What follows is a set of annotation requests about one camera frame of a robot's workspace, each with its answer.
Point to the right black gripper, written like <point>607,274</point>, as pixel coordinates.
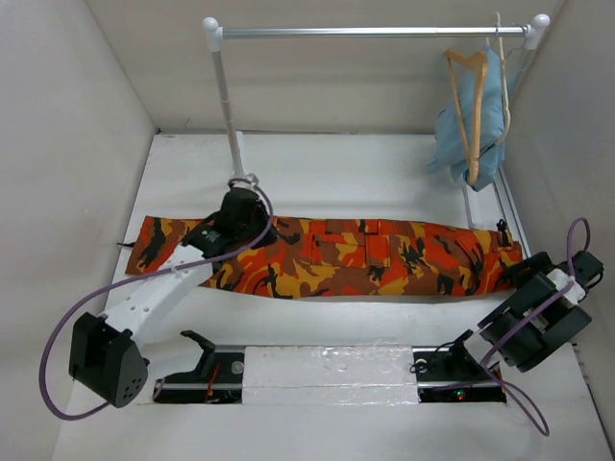
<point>520,278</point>

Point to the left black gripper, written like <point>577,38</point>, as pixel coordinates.
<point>269,235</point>

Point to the orange camouflage trousers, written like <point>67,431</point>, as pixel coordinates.
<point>304,258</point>

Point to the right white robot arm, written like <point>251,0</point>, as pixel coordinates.
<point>537,319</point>

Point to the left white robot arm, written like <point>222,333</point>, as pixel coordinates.
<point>105,354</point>

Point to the wooden clothes hanger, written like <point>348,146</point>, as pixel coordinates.
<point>477,64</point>

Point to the light blue hanging garment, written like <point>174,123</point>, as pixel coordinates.
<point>471,129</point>

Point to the white metal clothes rack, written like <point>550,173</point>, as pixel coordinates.
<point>532,34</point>

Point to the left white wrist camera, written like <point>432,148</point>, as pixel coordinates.
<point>250,180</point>

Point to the aluminium side rail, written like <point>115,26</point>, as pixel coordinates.
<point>509,211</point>

